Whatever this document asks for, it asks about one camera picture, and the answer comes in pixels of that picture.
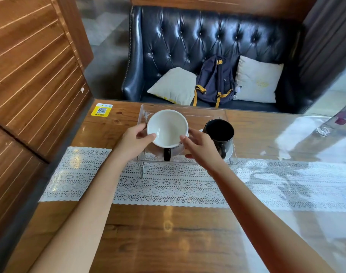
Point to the person's left hand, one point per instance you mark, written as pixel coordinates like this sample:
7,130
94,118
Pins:
130,144

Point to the person's right hand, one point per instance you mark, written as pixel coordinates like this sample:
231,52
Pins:
204,150

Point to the black mug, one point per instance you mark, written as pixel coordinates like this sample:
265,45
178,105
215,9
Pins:
218,132

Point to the white saucer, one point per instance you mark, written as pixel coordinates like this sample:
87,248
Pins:
178,150
229,153

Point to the clear acrylic stand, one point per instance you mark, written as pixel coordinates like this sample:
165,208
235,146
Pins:
194,114

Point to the black cup with white inside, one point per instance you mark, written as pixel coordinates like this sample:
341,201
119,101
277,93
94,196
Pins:
167,127

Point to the person's left forearm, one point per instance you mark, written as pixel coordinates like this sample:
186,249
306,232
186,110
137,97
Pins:
85,221

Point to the person's right forearm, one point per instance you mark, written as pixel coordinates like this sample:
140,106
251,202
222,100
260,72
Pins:
269,230

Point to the yellow code sticker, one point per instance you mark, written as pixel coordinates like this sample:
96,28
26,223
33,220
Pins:
101,110

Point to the white lace table runner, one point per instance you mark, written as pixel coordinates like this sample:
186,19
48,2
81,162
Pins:
167,190

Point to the cream cushion with yellow edge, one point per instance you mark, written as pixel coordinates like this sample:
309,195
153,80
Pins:
174,86

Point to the cream cushion with yellow print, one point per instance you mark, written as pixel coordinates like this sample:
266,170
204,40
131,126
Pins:
258,80

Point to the dark tufted leather sofa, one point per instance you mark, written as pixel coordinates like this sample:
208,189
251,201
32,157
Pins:
175,39

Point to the plain wooden side panel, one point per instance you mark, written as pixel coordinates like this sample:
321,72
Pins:
76,25

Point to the clear plastic water bottle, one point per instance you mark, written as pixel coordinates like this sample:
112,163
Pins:
335,122

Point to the wooden panel behind sofa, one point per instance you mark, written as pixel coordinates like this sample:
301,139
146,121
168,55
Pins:
218,4

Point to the grey curtain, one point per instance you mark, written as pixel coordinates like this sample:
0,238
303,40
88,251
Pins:
329,39

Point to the striped wooden partition wall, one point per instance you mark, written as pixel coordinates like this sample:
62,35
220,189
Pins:
28,82

